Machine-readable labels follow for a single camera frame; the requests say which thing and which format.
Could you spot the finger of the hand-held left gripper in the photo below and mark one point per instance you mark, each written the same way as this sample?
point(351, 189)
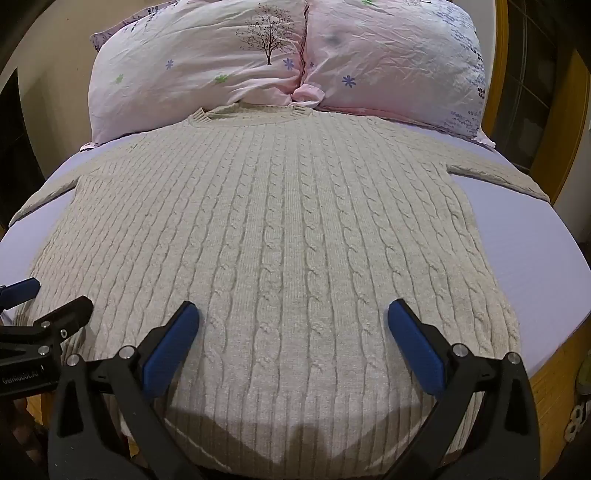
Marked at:
point(21, 291)
point(69, 316)

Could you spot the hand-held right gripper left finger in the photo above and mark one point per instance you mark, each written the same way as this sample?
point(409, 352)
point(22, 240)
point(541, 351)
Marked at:
point(173, 344)

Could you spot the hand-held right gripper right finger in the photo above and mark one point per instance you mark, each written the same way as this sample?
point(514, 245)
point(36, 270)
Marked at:
point(413, 344)

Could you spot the pink pillow with tree print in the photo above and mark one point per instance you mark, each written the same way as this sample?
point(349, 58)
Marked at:
point(194, 69)

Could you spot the pink pillow with purple print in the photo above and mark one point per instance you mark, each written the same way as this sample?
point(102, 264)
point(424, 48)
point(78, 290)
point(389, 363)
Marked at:
point(397, 64)

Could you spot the wooden bed frame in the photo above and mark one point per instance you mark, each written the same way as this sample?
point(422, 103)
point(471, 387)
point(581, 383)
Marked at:
point(554, 406)

